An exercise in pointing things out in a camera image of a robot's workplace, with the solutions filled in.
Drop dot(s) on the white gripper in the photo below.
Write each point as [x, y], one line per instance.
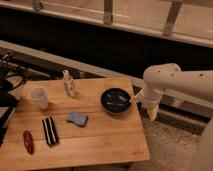
[151, 101]

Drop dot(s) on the black ceramic bowl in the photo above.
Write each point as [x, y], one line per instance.
[115, 100]

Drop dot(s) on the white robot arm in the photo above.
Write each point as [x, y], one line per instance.
[160, 78]

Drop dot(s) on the blue sponge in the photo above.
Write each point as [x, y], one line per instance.
[77, 119]

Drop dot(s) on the small clear bottle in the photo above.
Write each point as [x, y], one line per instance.
[69, 84]

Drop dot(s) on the black white striped block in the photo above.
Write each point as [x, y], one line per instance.
[50, 131]

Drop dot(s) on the translucent plastic cup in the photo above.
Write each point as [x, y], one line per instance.
[39, 96]

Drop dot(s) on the dark red oval object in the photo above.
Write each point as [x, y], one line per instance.
[28, 142]

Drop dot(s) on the metal window frame rail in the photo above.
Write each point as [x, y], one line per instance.
[188, 21]

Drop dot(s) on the black equipment with cables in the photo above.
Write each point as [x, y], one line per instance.
[6, 98]

